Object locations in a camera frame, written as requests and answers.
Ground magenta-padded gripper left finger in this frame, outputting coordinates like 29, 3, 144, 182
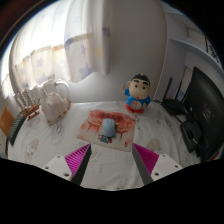
41, 143, 93, 186

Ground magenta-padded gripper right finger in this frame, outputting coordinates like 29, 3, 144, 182
131, 142, 184, 186

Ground light blue computer mouse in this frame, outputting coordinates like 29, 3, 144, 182
101, 118, 117, 139

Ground red printed mouse pad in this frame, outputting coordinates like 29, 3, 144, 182
75, 109, 137, 153

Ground white printed tablecloth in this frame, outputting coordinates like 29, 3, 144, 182
5, 100, 204, 191

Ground large white conch shell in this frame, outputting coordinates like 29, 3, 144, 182
40, 78, 72, 126

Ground black router with antennas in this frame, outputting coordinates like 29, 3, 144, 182
161, 76, 188, 116

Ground wooden sailing ship model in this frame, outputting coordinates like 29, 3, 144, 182
14, 87, 41, 121

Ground cartoon boy figure toy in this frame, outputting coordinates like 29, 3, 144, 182
121, 73, 153, 115

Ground orange wooden chair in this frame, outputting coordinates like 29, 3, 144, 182
0, 106, 16, 138

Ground black computer monitor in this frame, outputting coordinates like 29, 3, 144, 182
182, 65, 224, 163

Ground white star-print curtain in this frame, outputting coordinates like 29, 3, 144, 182
1, 0, 113, 98

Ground white wall shelf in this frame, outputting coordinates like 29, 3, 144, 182
169, 13, 224, 69

